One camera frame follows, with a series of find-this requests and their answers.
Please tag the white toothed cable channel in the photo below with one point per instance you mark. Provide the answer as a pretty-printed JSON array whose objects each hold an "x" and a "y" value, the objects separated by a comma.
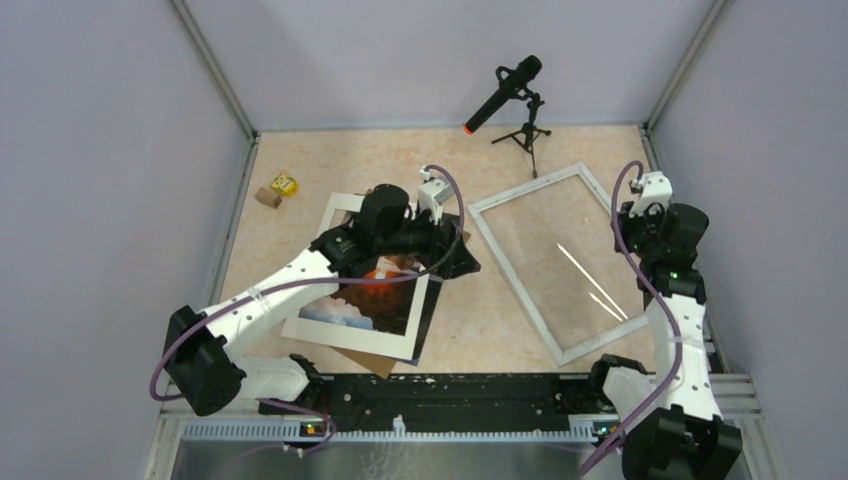
[{"x": 290, "y": 431}]

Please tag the black mini tripod stand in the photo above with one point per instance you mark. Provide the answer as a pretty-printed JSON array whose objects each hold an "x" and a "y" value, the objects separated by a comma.
[{"x": 526, "y": 136}]

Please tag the black shotgun microphone orange tip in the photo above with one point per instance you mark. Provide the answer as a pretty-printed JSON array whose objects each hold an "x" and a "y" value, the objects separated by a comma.
[{"x": 512, "y": 85}]

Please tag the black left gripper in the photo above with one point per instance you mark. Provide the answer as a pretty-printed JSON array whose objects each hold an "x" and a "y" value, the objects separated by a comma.
[{"x": 438, "y": 240}]

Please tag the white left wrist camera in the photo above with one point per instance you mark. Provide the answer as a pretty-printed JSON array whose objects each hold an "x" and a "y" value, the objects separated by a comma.
[{"x": 432, "y": 195}]

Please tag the white picture frame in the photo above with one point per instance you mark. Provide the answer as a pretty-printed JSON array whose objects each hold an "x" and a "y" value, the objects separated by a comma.
[{"x": 608, "y": 342}]

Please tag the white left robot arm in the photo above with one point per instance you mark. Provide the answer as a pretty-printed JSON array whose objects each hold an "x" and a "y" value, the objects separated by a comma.
[{"x": 387, "y": 243}]

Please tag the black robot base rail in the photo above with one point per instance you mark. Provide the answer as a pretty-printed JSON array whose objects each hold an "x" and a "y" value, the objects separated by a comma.
[{"x": 452, "y": 403}]

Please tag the white photo mat board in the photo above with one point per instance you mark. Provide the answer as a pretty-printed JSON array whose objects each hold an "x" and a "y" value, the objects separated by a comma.
[{"x": 327, "y": 322}]

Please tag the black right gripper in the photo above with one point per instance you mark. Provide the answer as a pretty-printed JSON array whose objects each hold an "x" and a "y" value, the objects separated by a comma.
[{"x": 653, "y": 213}]

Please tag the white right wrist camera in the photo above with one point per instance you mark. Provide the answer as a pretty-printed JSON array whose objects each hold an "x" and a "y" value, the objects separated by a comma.
[{"x": 653, "y": 191}]

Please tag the small brown cardboard block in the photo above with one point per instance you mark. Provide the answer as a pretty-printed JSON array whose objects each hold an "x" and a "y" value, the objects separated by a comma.
[{"x": 268, "y": 197}]

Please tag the brown cardboard backing board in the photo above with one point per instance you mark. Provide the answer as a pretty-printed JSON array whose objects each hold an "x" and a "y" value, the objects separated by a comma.
[{"x": 385, "y": 308}]

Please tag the clear acrylic glass sheet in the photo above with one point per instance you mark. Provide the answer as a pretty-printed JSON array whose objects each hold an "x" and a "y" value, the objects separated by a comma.
[{"x": 557, "y": 240}]

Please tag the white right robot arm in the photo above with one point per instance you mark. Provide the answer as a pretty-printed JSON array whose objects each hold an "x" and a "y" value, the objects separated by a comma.
[{"x": 672, "y": 427}]

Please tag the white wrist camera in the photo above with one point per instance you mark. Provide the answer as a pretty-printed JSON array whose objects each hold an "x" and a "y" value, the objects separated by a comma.
[
  {"x": 432, "y": 195},
  {"x": 653, "y": 191}
]

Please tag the yellow toy cube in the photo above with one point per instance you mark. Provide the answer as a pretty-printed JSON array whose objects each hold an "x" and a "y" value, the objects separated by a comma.
[{"x": 284, "y": 185}]

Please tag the sunset landscape photo print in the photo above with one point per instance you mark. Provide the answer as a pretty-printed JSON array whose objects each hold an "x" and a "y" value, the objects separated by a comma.
[{"x": 379, "y": 325}]

